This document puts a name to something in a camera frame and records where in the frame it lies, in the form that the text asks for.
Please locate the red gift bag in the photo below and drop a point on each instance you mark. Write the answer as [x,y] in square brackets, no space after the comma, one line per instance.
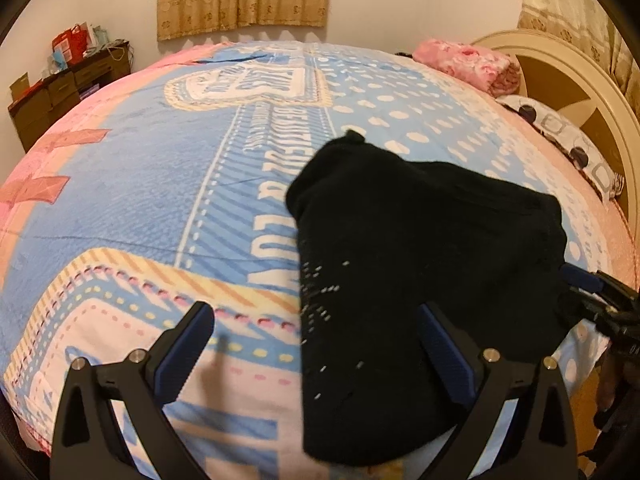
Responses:
[72,43]

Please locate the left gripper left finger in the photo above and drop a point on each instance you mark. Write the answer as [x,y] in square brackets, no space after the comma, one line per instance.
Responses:
[88,442]

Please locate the beige side curtain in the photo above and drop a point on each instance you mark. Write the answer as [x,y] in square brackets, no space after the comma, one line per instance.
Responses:
[585,25]

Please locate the white patterned pillow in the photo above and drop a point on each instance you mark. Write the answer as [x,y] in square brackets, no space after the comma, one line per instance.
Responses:
[571,142]

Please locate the cream wooden headboard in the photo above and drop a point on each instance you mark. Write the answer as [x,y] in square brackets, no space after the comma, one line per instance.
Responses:
[562,77]

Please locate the blue pink patterned bedspread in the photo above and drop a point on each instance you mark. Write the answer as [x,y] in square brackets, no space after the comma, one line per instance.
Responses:
[167,187]

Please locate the brown cardboard box on desk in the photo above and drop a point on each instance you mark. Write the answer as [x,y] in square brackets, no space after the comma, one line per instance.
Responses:
[19,86]

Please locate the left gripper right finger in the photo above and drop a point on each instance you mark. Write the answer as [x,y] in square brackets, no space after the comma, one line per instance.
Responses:
[540,442]

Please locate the black garment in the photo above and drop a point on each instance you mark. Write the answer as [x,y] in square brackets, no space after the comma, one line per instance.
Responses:
[379,238]

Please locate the brown wooden desk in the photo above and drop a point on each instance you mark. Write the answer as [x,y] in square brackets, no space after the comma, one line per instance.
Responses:
[49,99]

